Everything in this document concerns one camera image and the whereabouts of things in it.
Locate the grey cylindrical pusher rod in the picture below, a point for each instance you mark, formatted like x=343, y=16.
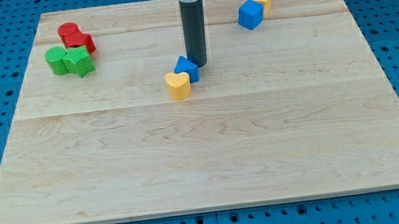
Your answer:
x=192, y=17

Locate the blue cube block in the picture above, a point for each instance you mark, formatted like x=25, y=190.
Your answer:
x=250, y=14

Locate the blue triangle block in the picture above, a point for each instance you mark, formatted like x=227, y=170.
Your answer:
x=185, y=65

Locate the yellow heart block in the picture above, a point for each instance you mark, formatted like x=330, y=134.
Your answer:
x=178, y=85

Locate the red cylinder block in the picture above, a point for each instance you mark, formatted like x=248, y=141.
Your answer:
x=67, y=29

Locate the red star block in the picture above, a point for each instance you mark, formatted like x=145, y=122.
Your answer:
x=80, y=39

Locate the green star block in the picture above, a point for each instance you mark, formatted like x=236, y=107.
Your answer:
x=78, y=61

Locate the light wooden board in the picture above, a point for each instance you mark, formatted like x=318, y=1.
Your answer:
x=297, y=109

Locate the green cylinder block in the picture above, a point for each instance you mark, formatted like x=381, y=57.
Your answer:
x=53, y=57

